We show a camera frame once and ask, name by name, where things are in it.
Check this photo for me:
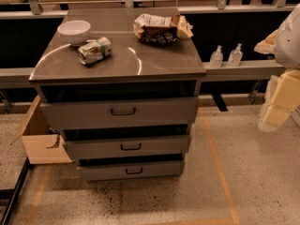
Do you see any grey drawer cabinet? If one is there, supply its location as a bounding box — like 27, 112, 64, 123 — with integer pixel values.
29, 8, 205, 167

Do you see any black floor frame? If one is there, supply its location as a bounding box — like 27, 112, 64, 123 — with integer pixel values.
0, 157, 32, 225

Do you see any left clear sanitizer bottle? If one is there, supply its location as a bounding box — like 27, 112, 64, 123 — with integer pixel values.
209, 45, 223, 68

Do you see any grey bottom drawer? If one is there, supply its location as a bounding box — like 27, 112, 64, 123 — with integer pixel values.
77, 160, 185, 181

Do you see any white bowl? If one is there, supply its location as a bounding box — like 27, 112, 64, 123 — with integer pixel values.
57, 20, 91, 45

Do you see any open cardboard box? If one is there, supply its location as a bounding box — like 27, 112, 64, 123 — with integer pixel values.
14, 96, 72, 164

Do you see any clear sanitizer bottle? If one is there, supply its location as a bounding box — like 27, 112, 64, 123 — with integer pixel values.
228, 43, 243, 66
209, 45, 223, 68

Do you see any grey middle drawer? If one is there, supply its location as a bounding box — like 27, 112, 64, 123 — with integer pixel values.
63, 135, 191, 160

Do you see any grey top drawer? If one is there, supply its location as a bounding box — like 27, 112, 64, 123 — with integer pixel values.
41, 97, 199, 130

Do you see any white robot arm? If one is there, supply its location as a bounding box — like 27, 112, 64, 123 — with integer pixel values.
254, 4, 300, 132

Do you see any open chip bag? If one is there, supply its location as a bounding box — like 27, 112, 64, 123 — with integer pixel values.
133, 13, 193, 45

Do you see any grey drawer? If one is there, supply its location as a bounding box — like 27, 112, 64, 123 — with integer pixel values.
77, 160, 185, 181
63, 135, 191, 160
41, 97, 199, 130

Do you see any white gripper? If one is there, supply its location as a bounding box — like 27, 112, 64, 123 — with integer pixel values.
258, 69, 300, 132

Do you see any right clear sanitizer bottle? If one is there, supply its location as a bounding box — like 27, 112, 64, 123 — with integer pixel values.
228, 43, 243, 66

